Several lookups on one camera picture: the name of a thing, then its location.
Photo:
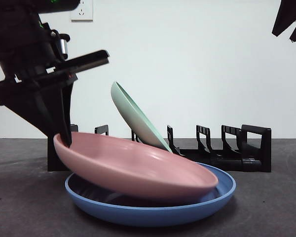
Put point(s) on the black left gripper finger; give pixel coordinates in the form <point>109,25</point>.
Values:
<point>39,111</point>
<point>67,111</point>

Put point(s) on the green plate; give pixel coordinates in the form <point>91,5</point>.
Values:
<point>130,113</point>

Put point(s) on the pink plate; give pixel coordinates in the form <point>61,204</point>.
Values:
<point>138,172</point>

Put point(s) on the blue plate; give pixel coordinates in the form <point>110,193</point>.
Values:
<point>148,214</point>

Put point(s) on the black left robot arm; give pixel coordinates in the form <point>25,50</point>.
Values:
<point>12,32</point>

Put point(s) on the black plate rack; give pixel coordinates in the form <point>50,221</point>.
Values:
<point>251,163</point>

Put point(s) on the pale grey camera box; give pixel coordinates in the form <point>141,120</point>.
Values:
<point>63,47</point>

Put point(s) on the white wall socket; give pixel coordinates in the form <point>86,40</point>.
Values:
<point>86,13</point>

